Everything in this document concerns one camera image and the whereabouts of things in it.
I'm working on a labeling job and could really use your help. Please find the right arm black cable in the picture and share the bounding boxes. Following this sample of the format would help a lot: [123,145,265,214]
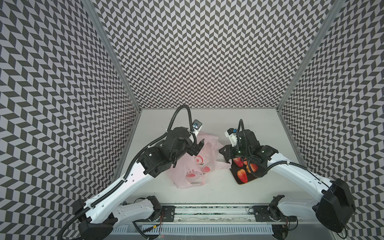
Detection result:
[236,119,322,181]

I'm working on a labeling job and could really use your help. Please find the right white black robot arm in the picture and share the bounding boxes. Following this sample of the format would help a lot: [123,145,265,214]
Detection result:
[219,128,356,234]

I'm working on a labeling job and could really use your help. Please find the black square plate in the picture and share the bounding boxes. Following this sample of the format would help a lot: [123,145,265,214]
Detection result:
[228,158,263,185]

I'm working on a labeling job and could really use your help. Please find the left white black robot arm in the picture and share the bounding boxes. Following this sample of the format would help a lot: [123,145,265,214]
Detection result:
[58,121,204,240]

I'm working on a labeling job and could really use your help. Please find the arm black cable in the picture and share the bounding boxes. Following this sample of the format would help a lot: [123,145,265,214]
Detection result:
[56,104,196,240]
[236,119,322,181]

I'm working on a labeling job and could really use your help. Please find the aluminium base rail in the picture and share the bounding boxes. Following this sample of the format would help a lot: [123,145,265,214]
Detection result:
[92,203,341,226]

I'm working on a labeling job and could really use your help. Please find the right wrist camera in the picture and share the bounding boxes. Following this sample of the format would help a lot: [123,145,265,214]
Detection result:
[225,128,238,147]

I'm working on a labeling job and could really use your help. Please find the pink plastic bag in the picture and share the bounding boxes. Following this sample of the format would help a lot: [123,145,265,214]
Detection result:
[168,132,231,189]

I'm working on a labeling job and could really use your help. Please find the red yellow fake strawberry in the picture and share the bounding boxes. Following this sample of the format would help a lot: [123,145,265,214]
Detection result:
[233,158,244,168]

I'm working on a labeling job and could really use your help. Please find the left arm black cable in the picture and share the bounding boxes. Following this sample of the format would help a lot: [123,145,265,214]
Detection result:
[56,104,196,240]

